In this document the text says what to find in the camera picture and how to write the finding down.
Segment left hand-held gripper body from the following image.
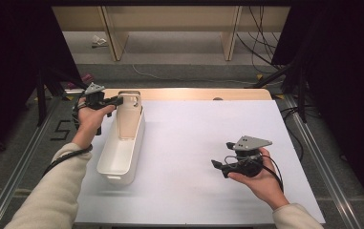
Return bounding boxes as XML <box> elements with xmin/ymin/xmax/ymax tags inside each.
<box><xmin>83</xmin><ymin>82</ymin><xmax>109</xmax><ymax>111</ymax></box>

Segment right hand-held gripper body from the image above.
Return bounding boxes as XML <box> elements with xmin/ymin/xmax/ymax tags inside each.
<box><xmin>230</xmin><ymin>135</ymin><xmax>273</xmax><ymax>178</ymax></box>

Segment beige phone case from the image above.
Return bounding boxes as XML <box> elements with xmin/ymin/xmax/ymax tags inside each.
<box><xmin>116</xmin><ymin>93</ymin><xmax>143</xmax><ymax>140</ymax></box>

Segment white storage box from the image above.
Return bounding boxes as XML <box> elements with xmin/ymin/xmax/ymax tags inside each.
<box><xmin>96</xmin><ymin>90</ymin><xmax>146</xmax><ymax>187</ymax></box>

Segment person's left hand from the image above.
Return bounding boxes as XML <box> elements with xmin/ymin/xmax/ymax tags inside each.
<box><xmin>72</xmin><ymin>97</ymin><xmax>117</xmax><ymax>149</ymax></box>

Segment person's right hand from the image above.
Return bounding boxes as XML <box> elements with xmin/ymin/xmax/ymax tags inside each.
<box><xmin>227</xmin><ymin>148</ymin><xmax>290</xmax><ymax>211</ymax></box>

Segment white table board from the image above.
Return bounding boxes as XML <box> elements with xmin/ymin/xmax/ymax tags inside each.
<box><xmin>74</xmin><ymin>99</ymin><xmax>327</xmax><ymax>225</ymax></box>

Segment black metal stand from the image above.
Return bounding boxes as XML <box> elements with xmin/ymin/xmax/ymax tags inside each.
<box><xmin>35</xmin><ymin>65</ymin><xmax>102</xmax><ymax>127</ymax></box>
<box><xmin>252</xmin><ymin>63</ymin><xmax>310</xmax><ymax>123</ymax></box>

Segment crumpled white paper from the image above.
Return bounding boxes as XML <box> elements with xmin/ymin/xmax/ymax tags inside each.
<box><xmin>91</xmin><ymin>34</ymin><xmax>109</xmax><ymax>49</ymax></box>

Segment wooden table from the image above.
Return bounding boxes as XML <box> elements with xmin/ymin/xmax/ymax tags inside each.
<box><xmin>101</xmin><ymin>88</ymin><xmax>273</xmax><ymax>101</ymax></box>

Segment black curtain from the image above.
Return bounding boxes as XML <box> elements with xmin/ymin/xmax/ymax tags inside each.
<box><xmin>0</xmin><ymin>4</ymin><xmax>82</xmax><ymax>166</ymax></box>
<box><xmin>271</xmin><ymin>4</ymin><xmax>364</xmax><ymax>218</ymax></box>

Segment light wooden desk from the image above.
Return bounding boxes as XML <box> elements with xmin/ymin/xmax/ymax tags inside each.
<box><xmin>51</xmin><ymin>5</ymin><xmax>291</xmax><ymax>62</ymax></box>

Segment right hand-held gripper cable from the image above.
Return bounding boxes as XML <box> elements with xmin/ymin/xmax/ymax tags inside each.
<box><xmin>224</xmin><ymin>155</ymin><xmax>285</xmax><ymax>194</ymax></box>

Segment hand-held gripper cable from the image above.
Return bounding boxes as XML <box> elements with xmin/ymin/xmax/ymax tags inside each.
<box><xmin>224</xmin><ymin>155</ymin><xmax>285</xmax><ymax>194</ymax></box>
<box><xmin>42</xmin><ymin>94</ymin><xmax>94</xmax><ymax>177</ymax></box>

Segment black floor cable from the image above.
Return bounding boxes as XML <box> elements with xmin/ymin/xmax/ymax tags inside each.
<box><xmin>279</xmin><ymin>106</ymin><xmax>305</xmax><ymax>161</ymax></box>

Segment left hand-held gripper cable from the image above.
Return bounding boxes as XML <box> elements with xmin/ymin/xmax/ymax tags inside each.
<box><xmin>42</xmin><ymin>94</ymin><xmax>94</xmax><ymax>177</ymax></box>

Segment metal floor rail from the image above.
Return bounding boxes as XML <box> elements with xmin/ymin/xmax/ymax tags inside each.
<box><xmin>0</xmin><ymin>94</ymin><xmax>63</xmax><ymax>229</ymax></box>
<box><xmin>284</xmin><ymin>94</ymin><xmax>362</xmax><ymax>229</ymax></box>

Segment black cable bundle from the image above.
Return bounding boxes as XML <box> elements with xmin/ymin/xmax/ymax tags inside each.
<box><xmin>236</xmin><ymin>5</ymin><xmax>286</xmax><ymax>74</ymax></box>

